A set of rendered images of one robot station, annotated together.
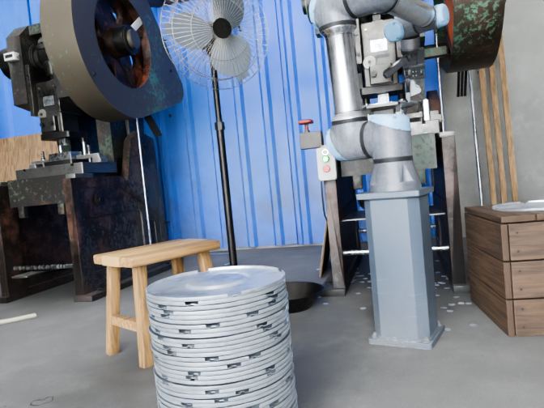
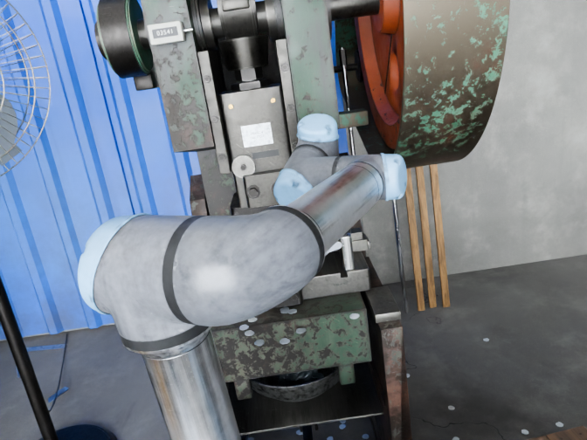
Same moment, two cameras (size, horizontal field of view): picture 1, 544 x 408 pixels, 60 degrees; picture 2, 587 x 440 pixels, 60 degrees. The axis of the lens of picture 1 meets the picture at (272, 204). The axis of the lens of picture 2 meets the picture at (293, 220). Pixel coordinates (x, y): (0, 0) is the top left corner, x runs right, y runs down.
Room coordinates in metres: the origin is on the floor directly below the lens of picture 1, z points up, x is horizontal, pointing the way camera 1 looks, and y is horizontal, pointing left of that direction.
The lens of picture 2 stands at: (0.94, -0.27, 1.24)
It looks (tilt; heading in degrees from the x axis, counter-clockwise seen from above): 18 degrees down; 345
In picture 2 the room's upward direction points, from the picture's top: 9 degrees counter-clockwise
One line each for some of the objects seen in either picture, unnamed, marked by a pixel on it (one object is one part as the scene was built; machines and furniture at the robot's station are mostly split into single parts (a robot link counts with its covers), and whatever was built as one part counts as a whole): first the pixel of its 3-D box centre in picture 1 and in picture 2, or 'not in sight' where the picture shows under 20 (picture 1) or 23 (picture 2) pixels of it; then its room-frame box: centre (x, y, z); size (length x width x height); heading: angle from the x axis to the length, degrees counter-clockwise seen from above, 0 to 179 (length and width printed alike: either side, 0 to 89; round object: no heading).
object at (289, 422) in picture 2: (393, 212); (299, 377); (2.23, -0.56, 0.31); 0.43 x 0.42 x 0.01; 75
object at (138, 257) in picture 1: (163, 296); not in sight; (1.57, 0.39, 0.16); 0.34 x 0.24 x 0.34; 137
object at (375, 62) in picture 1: (379, 53); (259, 142); (2.18, -0.55, 1.04); 0.17 x 0.15 x 0.30; 165
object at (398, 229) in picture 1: (401, 263); not in sight; (1.43, -0.38, 0.23); 0.19 x 0.19 x 0.45; 59
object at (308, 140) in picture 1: (312, 152); not in sight; (2.08, -0.20, 0.62); 0.10 x 0.06 x 0.20; 75
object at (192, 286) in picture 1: (216, 281); not in sight; (0.99, 0.13, 0.32); 0.29 x 0.29 x 0.01
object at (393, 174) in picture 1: (393, 173); not in sight; (1.43, -0.38, 0.50); 0.15 x 0.15 x 0.10
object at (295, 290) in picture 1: (287, 299); not in sight; (1.88, -0.03, 0.04); 0.30 x 0.30 x 0.07
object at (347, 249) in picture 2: (426, 109); (346, 250); (2.05, -0.70, 0.75); 0.03 x 0.03 x 0.10; 75
